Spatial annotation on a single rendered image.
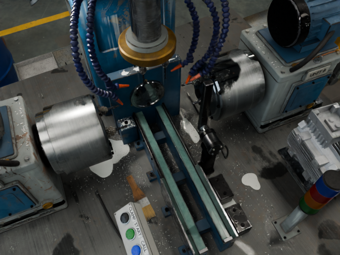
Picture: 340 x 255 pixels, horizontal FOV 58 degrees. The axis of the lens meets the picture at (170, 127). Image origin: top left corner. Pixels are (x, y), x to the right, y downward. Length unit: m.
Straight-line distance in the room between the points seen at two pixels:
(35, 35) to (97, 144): 2.46
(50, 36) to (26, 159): 2.42
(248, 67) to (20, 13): 2.94
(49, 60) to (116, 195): 1.44
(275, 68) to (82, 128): 0.71
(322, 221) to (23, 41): 2.92
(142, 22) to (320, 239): 0.98
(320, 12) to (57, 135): 0.95
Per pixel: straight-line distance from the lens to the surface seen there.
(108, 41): 1.20
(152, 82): 1.21
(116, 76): 1.16
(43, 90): 1.68
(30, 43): 3.33
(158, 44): 0.94
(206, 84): 0.98
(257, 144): 1.42
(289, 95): 1.31
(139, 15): 0.89
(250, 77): 1.18
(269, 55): 1.25
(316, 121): 1.13
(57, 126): 1.05
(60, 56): 2.42
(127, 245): 0.95
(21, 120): 1.10
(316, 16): 1.21
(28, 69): 2.46
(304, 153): 1.17
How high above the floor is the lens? 1.96
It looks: 55 degrees down
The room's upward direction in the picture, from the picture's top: straight up
